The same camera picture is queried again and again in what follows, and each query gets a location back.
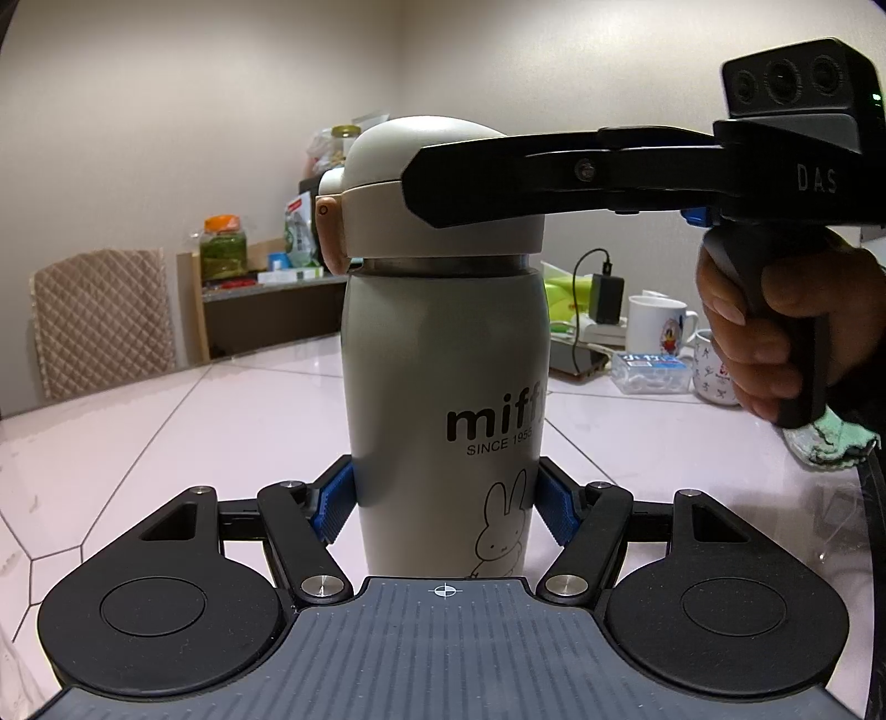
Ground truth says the yellow-green packet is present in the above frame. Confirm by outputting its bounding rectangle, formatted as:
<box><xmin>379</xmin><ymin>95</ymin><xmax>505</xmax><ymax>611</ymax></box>
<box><xmin>540</xmin><ymin>261</ymin><xmax>596</xmax><ymax>323</ymax></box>

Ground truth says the quilted beige chair back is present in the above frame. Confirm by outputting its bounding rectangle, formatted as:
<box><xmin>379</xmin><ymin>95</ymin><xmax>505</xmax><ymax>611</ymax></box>
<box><xmin>29</xmin><ymin>249</ymin><xmax>176</xmax><ymax>403</ymax></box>

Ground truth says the glass jar with metal lid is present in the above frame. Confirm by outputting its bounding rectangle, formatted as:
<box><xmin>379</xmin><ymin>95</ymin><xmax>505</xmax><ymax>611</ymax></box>
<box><xmin>331</xmin><ymin>125</ymin><xmax>362</xmax><ymax>167</ymax></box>

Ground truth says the black tablet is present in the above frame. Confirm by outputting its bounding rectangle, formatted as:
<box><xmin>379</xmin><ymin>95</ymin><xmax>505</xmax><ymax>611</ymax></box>
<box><xmin>550</xmin><ymin>332</ymin><xmax>614</xmax><ymax>378</ymax></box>

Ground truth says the white power strip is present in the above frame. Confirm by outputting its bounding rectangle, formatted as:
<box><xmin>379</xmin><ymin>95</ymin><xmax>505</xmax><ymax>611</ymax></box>
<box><xmin>554</xmin><ymin>318</ymin><xmax>631</xmax><ymax>343</ymax></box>

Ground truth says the person's right hand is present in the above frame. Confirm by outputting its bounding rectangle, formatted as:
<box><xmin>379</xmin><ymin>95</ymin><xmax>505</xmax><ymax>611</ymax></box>
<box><xmin>696</xmin><ymin>232</ymin><xmax>886</xmax><ymax>422</ymax></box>

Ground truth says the beige bottle cap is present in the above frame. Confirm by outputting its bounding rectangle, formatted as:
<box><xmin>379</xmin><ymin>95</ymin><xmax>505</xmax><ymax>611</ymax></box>
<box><xmin>315</xmin><ymin>116</ymin><xmax>548</xmax><ymax>274</ymax></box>

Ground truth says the beige insulated bottle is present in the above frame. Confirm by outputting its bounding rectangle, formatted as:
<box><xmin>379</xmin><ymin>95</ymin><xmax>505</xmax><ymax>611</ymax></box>
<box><xmin>342</xmin><ymin>256</ymin><xmax>551</xmax><ymax>579</ymax></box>

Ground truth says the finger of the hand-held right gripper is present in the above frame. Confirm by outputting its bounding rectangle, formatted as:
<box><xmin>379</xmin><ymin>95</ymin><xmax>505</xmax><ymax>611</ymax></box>
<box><xmin>401</xmin><ymin>126</ymin><xmax>721</xmax><ymax>229</ymax></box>

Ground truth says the green and white snack packet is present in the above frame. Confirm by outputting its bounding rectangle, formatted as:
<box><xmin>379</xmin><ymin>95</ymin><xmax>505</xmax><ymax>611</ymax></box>
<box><xmin>282</xmin><ymin>196</ymin><xmax>320</xmax><ymax>268</ymax></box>

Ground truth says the clear box with blue label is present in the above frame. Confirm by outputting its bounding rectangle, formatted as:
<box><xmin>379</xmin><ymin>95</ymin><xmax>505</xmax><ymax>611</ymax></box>
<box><xmin>612</xmin><ymin>351</ymin><xmax>694</xmax><ymax>394</ymax></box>

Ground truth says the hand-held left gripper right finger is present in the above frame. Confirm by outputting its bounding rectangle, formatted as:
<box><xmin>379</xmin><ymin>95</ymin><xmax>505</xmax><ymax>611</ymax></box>
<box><xmin>536</xmin><ymin>457</ymin><xmax>754</xmax><ymax>602</ymax></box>

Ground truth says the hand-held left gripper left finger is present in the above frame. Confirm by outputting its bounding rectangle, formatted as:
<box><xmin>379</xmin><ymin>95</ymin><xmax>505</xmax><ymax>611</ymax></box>
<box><xmin>140</xmin><ymin>455</ymin><xmax>358</xmax><ymax>602</ymax></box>

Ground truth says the white cup with figure print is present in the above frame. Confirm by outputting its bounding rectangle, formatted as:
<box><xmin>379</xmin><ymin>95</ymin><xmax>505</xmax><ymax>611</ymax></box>
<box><xmin>692</xmin><ymin>328</ymin><xmax>741</xmax><ymax>406</ymax></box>

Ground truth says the brown cardboard box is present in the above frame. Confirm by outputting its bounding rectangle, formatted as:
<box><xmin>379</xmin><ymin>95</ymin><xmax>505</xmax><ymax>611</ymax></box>
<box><xmin>245</xmin><ymin>237</ymin><xmax>286</xmax><ymax>272</ymax></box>

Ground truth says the green and grey cloth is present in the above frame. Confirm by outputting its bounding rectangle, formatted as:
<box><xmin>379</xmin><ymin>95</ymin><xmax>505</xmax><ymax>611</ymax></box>
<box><xmin>782</xmin><ymin>405</ymin><xmax>883</xmax><ymax>468</ymax></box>

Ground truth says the green jar with orange lid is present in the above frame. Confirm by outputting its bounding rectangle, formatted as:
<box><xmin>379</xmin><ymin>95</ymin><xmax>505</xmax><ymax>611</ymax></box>
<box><xmin>199</xmin><ymin>214</ymin><xmax>249</xmax><ymax>281</ymax></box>

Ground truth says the teal countertop oven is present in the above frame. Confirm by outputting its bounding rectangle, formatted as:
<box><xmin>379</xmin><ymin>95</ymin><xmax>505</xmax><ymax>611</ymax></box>
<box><xmin>299</xmin><ymin>176</ymin><xmax>333</xmax><ymax>268</ymax></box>

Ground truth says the clear plastic bag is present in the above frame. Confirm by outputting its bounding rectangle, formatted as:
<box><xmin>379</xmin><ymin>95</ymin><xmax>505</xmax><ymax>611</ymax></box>
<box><xmin>305</xmin><ymin>130</ymin><xmax>337</xmax><ymax>177</ymax></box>

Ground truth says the white mug with cartoon print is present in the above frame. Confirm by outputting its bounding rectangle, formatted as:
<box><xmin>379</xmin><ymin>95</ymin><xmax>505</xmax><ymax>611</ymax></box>
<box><xmin>626</xmin><ymin>294</ymin><xmax>700</xmax><ymax>354</ymax></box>

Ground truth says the black power adapter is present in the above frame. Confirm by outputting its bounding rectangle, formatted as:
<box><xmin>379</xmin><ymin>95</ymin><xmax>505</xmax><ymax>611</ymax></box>
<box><xmin>590</xmin><ymin>273</ymin><xmax>625</xmax><ymax>325</ymax></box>

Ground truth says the black adapter cable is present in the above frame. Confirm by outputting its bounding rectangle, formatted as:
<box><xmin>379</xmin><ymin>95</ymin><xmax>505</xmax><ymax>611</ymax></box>
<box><xmin>573</xmin><ymin>249</ymin><xmax>614</xmax><ymax>371</ymax></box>

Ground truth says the wooden shelf cabinet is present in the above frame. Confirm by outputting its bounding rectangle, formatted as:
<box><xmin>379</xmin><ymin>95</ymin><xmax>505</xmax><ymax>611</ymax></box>
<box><xmin>176</xmin><ymin>239</ymin><xmax>347</xmax><ymax>364</ymax></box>

